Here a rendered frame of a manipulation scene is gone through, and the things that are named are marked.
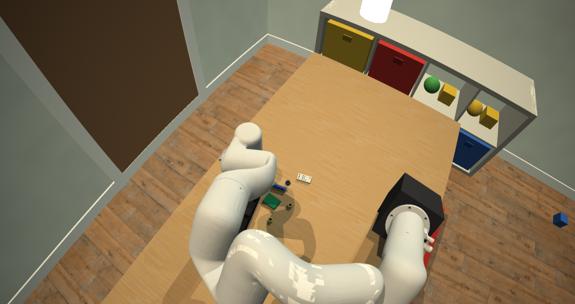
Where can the green square block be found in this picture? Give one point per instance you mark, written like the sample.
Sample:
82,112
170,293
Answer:
271,201

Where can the blue aa battery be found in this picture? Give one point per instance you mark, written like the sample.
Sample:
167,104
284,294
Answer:
279,187

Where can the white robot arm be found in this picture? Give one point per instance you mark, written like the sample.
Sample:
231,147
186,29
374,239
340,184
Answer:
243,268

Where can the white domino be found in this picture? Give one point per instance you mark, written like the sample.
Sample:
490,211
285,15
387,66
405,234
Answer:
304,178

